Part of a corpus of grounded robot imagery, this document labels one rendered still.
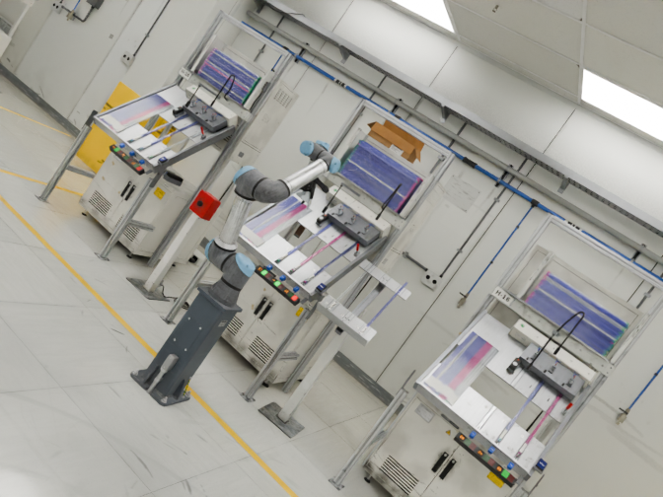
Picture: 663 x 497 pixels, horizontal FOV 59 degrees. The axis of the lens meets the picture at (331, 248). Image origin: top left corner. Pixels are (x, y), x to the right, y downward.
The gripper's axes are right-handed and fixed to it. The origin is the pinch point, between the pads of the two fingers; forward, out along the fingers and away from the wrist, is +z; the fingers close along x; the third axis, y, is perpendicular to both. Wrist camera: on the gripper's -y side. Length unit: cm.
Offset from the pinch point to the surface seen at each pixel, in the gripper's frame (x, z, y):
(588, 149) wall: -117, -102, -240
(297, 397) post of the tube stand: -6, 108, -34
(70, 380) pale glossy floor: 50, 95, 86
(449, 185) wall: -172, -37, -163
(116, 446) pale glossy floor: 81, 103, 62
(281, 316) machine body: -51, 77, -22
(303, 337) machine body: -37, 83, -36
